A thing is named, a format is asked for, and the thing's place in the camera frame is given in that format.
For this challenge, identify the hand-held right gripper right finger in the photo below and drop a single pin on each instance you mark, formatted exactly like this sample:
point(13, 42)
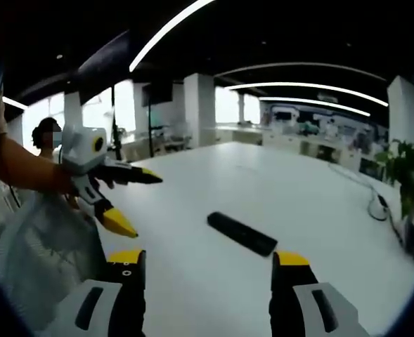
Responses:
point(298, 284)

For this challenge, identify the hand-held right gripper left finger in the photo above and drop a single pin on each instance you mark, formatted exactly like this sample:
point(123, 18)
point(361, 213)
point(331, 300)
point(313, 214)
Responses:
point(129, 281)

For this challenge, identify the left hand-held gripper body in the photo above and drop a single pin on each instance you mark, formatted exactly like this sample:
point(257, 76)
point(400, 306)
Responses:
point(82, 151)

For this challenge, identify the black remote control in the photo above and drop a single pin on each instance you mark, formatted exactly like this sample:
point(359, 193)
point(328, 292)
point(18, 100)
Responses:
point(242, 234)

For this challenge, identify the black tripod stand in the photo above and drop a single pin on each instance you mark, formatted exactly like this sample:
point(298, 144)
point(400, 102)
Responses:
point(117, 133)

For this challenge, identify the white square pillar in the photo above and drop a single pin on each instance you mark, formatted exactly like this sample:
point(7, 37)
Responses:
point(408, 112)
point(199, 110)

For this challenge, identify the white desk lamp base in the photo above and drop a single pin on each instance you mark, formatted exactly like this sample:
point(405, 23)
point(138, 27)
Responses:
point(378, 207)

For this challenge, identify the white office counter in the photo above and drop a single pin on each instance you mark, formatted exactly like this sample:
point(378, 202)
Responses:
point(308, 140)

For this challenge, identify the green potted plant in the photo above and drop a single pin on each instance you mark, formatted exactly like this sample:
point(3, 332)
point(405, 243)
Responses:
point(408, 175)

